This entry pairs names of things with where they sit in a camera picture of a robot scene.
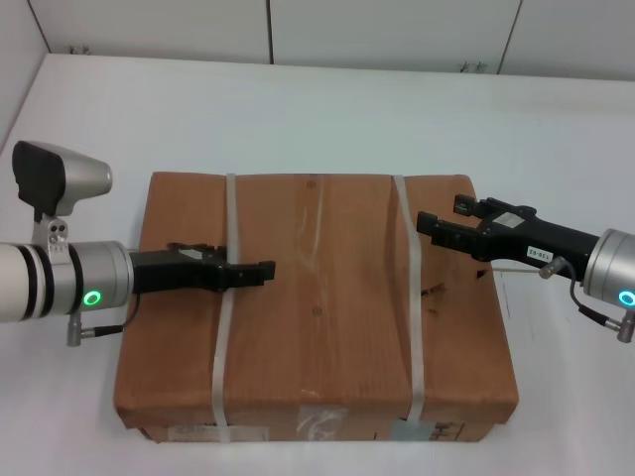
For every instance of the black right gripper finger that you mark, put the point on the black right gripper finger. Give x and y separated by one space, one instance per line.
446 233
469 205

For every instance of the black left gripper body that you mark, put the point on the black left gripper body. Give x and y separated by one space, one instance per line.
178 273

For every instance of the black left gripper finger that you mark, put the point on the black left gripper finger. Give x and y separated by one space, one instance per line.
255 273

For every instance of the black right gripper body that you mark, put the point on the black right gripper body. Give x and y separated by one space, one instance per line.
531 238

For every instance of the brown cardboard box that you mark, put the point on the brown cardboard box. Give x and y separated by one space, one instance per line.
322 322

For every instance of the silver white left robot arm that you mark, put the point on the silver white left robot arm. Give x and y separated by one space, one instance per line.
59 285

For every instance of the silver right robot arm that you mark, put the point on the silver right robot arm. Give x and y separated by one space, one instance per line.
612 268

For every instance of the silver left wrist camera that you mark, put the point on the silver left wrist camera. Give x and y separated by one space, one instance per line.
54 178

